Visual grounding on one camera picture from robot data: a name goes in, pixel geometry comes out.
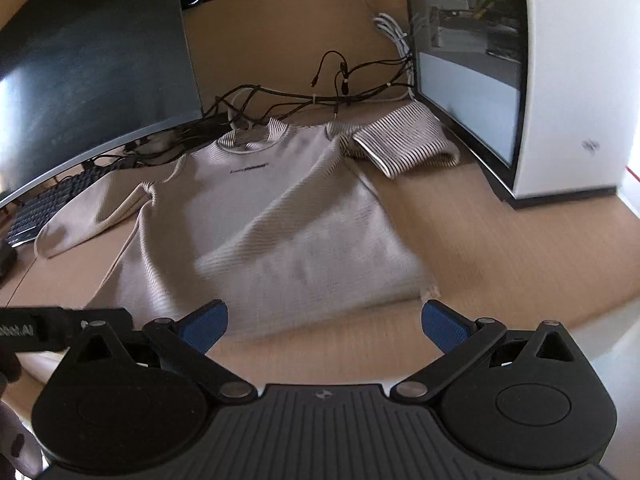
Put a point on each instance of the white computer case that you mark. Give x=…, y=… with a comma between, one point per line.
x=565, y=85

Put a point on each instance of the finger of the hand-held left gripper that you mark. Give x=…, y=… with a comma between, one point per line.
x=60, y=325

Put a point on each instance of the black keyboard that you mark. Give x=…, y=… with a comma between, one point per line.
x=45, y=210

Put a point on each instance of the beige striped sweater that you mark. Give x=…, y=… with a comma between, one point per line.
x=260, y=220

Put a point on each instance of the black computer mouse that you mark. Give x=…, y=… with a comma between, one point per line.
x=6, y=260

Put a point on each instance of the black curved monitor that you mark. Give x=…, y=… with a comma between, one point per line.
x=90, y=60

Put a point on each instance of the white sheet with red edge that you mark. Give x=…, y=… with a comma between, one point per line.
x=634, y=174

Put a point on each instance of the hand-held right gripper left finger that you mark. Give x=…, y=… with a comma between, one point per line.
x=205, y=327

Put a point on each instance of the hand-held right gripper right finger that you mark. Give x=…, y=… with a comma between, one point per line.
x=442, y=327

